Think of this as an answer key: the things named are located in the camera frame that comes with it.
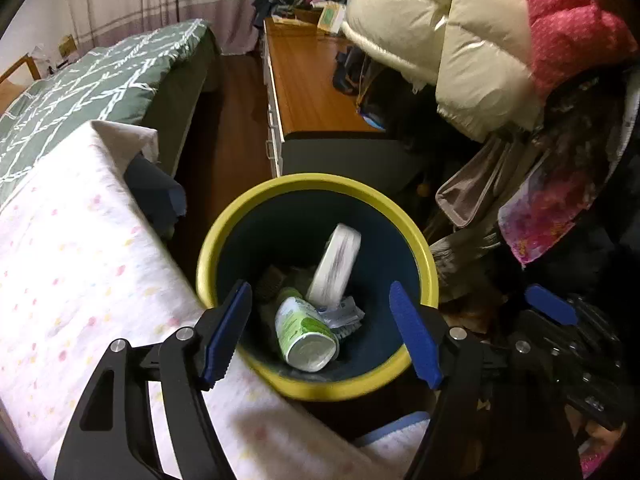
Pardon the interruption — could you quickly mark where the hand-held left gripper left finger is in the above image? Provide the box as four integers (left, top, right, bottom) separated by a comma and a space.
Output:
52, 280, 253, 480

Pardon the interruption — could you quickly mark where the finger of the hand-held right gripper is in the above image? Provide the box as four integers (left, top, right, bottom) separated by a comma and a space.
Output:
524, 284, 580, 327

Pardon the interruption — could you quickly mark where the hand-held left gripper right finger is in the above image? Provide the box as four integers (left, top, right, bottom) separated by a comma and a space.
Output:
389, 280, 583, 480

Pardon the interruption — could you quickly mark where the blue white foil packet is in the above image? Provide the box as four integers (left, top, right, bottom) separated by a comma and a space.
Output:
320, 296, 366, 337

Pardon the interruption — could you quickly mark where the green label drink bottle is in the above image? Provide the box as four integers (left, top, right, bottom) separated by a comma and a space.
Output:
274, 287, 341, 373

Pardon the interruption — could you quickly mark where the white supplement bottle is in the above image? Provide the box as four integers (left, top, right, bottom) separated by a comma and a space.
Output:
306, 223, 362, 307

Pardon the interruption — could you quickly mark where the yellow rim dark bin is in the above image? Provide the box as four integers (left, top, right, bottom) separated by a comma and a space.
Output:
196, 173, 441, 402

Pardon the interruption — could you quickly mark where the pink floral cloth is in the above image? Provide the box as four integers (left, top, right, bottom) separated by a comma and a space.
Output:
497, 160, 602, 268

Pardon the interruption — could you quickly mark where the beige bag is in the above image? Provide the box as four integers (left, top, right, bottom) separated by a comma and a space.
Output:
435, 134, 532, 234

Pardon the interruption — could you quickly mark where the blue cloth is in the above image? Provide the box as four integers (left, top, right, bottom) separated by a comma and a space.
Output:
124, 155, 187, 237

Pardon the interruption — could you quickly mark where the wooden cabinet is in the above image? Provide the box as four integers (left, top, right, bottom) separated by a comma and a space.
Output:
262, 16, 396, 178

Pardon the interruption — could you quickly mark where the dark bag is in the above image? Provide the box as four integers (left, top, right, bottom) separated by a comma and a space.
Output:
332, 47, 382, 97

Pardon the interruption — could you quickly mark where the bed with green checked quilt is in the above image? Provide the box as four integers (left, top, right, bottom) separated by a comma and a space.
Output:
0, 19, 221, 196

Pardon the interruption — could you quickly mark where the cream puffer jacket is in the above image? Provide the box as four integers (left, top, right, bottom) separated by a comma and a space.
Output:
340, 0, 544, 143

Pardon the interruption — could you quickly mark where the red puffer jacket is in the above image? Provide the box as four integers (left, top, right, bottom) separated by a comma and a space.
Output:
520, 0, 639, 97

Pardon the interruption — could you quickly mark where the small green white box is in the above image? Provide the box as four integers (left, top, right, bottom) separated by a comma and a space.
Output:
317, 2, 347, 36

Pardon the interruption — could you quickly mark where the wooden headboard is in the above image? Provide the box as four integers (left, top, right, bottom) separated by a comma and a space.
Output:
0, 54, 45, 87

